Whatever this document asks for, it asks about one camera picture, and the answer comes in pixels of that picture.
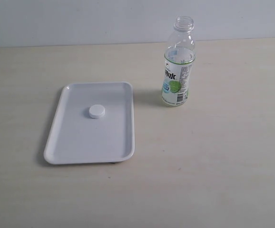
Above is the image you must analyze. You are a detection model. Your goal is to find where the clear plastic water bottle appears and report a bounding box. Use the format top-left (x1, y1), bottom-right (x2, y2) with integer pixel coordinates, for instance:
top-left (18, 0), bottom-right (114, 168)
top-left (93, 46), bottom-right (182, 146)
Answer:
top-left (161, 16), bottom-right (196, 106)

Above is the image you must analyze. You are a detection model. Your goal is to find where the white bottle cap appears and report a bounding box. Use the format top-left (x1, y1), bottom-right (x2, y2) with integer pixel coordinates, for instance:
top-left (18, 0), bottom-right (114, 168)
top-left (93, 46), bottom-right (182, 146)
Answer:
top-left (88, 104), bottom-right (106, 119)

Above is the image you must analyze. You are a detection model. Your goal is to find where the white rectangular plastic tray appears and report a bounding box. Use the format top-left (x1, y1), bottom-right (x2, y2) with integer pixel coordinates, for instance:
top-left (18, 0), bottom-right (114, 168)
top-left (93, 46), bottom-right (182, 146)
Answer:
top-left (43, 82), bottom-right (135, 165)

